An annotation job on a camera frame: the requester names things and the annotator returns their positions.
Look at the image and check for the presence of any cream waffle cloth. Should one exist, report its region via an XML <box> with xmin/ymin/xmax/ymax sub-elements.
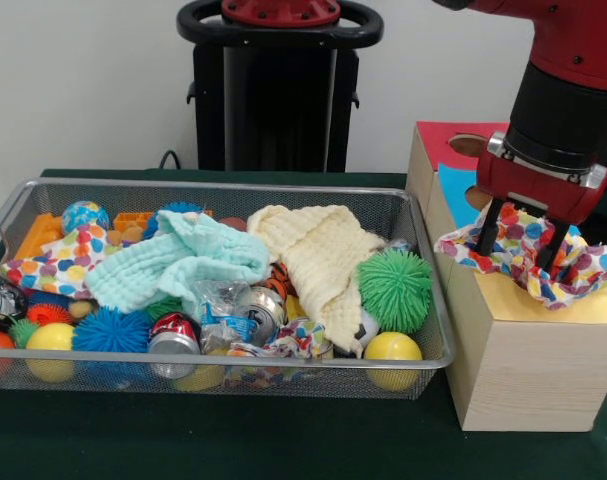
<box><xmin>246</xmin><ymin>204</ymin><xmax>387</xmax><ymax>359</ymax></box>

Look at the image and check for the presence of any blue globe ball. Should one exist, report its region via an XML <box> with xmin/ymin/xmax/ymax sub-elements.
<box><xmin>61</xmin><ymin>200</ymin><xmax>112</xmax><ymax>236</ymax></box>

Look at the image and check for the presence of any wooden box with three holes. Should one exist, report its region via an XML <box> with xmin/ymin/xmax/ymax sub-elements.
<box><xmin>405</xmin><ymin>121</ymin><xmax>607</xmax><ymax>432</ymax></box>

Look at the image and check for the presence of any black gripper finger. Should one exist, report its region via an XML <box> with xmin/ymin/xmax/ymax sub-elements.
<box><xmin>535</xmin><ymin>218</ymin><xmax>572</xmax><ymax>276</ymax></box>
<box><xmin>475</xmin><ymin>197</ymin><xmax>505</xmax><ymax>259</ymax></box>

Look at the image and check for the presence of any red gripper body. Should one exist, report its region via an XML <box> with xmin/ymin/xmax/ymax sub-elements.
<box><xmin>476</xmin><ymin>149</ymin><xmax>607</xmax><ymax>226</ymax></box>

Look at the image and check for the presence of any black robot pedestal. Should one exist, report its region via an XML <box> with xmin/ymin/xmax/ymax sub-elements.
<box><xmin>176</xmin><ymin>0</ymin><xmax>384</xmax><ymax>174</ymax></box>

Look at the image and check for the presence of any green spiky ball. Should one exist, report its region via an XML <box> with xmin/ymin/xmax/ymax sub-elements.
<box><xmin>356</xmin><ymin>249</ymin><xmax>434</xmax><ymax>335</ymax></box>

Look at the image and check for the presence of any yellow ball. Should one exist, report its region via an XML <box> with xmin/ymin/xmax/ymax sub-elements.
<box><xmin>23</xmin><ymin>322</ymin><xmax>77</xmax><ymax>384</ymax></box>
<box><xmin>362</xmin><ymin>332</ymin><xmax>423</xmax><ymax>392</ymax></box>

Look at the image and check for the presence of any wire mesh bin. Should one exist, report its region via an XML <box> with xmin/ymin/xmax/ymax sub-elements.
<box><xmin>0</xmin><ymin>177</ymin><xmax>457</xmax><ymax>403</ymax></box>

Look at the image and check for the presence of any mint waffle cloth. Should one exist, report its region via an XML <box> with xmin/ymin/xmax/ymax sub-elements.
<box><xmin>81</xmin><ymin>208</ymin><xmax>270</xmax><ymax>314</ymax></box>

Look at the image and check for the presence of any polka dot cloth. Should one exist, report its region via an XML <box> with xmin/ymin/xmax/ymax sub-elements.
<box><xmin>434</xmin><ymin>202</ymin><xmax>607</xmax><ymax>311</ymax></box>
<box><xmin>0</xmin><ymin>222</ymin><xmax>115</xmax><ymax>297</ymax></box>

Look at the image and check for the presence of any blue spiky ball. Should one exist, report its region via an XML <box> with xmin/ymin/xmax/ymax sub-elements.
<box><xmin>70</xmin><ymin>306</ymin><xmax>151</xmax><ymax>356</ymax></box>

